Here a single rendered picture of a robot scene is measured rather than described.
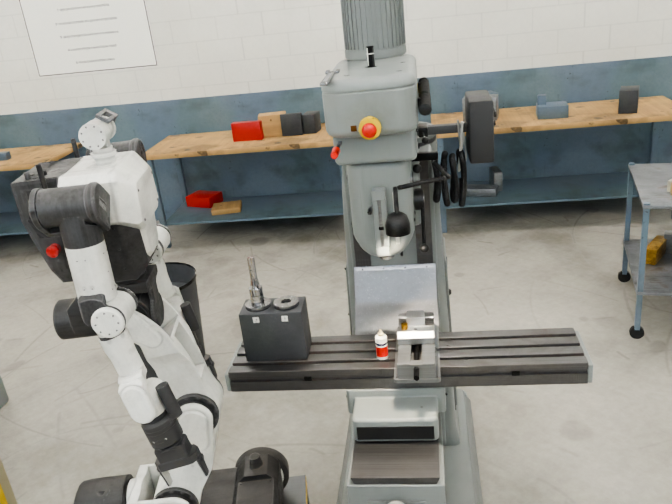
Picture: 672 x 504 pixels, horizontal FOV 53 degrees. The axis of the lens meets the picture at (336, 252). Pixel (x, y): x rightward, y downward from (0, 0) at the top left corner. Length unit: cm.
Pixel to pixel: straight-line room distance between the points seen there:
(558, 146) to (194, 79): 344
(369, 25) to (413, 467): 137
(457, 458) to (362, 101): 173
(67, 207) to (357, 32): 107
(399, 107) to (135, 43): 510
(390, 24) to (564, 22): 426
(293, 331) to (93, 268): 89
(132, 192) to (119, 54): 514
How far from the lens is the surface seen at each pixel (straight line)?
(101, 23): 686
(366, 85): 182
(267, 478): 242
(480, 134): 228
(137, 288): 187
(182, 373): 199
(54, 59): 712
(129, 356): 174
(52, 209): 162
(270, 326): 232
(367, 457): 223
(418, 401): 230
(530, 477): 326
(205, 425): 202
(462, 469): 298
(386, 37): 219
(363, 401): 231
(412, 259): 261
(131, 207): 173
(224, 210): 618
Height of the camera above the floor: 215
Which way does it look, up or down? 23 degrees down
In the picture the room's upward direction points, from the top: 6 degrees counter-clockwise
